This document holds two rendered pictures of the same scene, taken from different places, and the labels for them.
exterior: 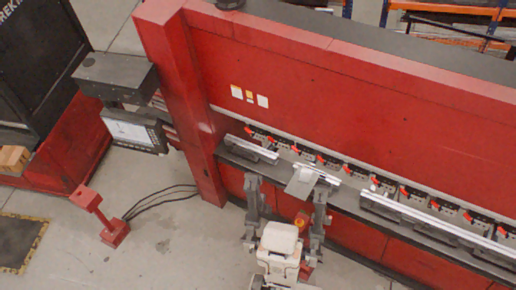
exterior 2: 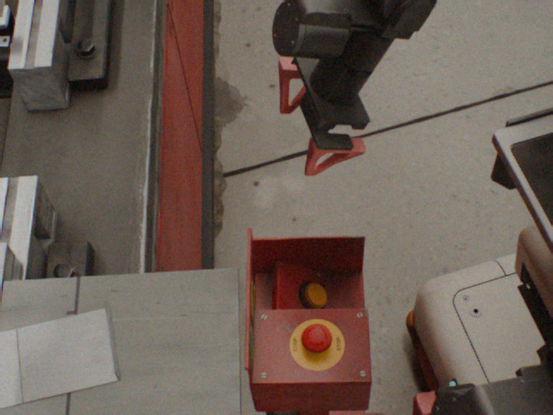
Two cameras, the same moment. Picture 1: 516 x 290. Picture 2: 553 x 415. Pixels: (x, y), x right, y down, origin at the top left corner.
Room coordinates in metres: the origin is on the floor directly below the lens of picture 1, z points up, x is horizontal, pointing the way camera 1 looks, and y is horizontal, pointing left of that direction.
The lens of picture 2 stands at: (1.77, 0.07, 1.85)
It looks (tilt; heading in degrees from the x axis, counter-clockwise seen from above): 59 degrees down; 236
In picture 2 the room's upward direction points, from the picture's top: 6 degrees counter-clockwise
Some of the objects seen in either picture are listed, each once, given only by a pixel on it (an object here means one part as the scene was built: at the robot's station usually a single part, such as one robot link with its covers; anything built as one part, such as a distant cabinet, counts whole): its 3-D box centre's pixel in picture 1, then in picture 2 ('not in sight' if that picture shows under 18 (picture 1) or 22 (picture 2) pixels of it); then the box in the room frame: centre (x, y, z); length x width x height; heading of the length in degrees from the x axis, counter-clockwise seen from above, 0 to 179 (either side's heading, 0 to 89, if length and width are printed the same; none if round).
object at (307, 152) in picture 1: (307, 148); not in sight; (1.85, -0.39, 1.26); 0.15 x 0.09 x 0.17; 53
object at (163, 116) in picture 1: (153, 123); not in sight; (2.41, 0.79, 1.17); 0.40 x 0.24 x 0.07; 53
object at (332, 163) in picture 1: (332, 158); not in sight; (1.73, -0.55, 1.26); 0.15 x 0.09 x 0.17; 53
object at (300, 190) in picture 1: (302, 182); (116, 352); (1.72, -0.32, 1.00); 0.26 x 0.18 x 0.01; 143
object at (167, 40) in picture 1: (216, 101); not in sight; (2.57, 0.26, 1.15); 0.85 x 0.25 x 2.30; 143
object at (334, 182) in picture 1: (316, 176); (7, 337); (1.81, -0.46, 0.92); 0.39 x 0.06 x 0.10; 53
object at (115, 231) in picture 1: (100, 215); not in sight; (2.06, 1.49, 0.41); 0.25 x 0.20 x 0.83; 143
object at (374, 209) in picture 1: (380, 212); (94, 8); (1.43, -0.86, 0.89); 0.30 x 0.05 x 0.03; 53
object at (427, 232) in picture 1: (435, 235); not in sight; (1.19, -1.18, 0.89); 0.30 x 0.05 x 0.03; 53
